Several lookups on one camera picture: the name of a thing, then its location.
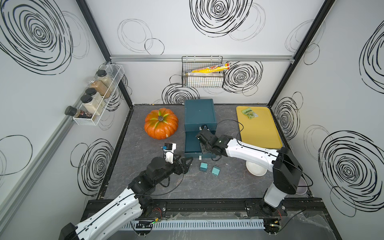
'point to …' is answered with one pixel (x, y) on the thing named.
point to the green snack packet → (249, 112)
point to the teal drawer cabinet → (198, 112)
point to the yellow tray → (261, 131)
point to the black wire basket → (207, 79)
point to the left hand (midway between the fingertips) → (186, 157)
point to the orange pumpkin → (161, 124)
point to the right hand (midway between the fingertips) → (205, 144)
